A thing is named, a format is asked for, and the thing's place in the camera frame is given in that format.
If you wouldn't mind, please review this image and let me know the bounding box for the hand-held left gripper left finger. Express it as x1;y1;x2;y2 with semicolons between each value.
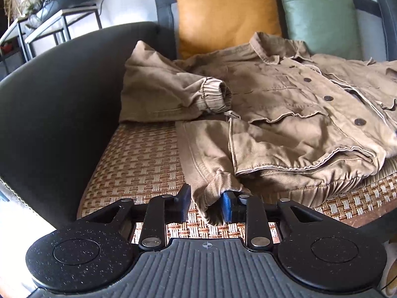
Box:
81;183;191;252

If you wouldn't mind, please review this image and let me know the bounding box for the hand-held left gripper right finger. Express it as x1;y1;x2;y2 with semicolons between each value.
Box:
222;191;313;251

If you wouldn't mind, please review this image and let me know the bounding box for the brown jacket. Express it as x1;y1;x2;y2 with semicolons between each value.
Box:
119;32;397;225

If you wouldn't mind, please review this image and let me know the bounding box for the woven rattan sofa mat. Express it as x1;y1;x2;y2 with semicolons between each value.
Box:
77;120;397;247

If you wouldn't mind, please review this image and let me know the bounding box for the dark grey sofa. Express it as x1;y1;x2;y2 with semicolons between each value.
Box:
0;0;397;232

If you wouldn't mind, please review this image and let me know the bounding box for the orange leather cushion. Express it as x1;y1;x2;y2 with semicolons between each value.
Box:
172;0;283;60

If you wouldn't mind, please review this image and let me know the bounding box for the green leather cushion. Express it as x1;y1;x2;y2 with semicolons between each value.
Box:
272;0;364;61

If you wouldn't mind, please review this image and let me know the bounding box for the white-top black-frame side table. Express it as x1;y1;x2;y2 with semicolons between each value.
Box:
24;4;103;62

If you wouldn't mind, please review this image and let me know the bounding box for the tall black-frame side table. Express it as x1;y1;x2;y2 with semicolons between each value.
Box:
0;15;30;82

